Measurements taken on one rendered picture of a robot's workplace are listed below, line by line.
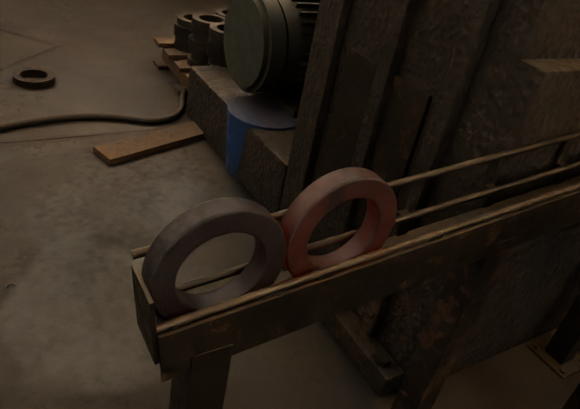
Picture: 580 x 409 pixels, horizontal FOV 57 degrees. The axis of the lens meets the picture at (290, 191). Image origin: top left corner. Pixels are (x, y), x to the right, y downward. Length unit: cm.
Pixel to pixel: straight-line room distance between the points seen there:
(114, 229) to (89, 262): 18
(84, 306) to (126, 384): 28
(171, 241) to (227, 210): 7
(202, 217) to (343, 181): 19
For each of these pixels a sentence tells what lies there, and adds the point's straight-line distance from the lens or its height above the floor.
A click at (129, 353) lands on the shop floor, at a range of 145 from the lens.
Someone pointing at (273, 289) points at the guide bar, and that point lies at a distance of 72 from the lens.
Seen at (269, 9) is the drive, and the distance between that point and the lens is 198.
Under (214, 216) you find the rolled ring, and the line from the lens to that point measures 62.
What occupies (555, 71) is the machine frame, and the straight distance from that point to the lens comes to 105.
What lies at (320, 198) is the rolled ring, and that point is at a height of 74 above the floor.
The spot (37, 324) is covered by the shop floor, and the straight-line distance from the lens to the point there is 154.
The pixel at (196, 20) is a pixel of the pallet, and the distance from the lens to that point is 272.
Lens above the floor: 110
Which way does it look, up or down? 32 degrees down
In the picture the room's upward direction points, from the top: 12 degrees clockwise
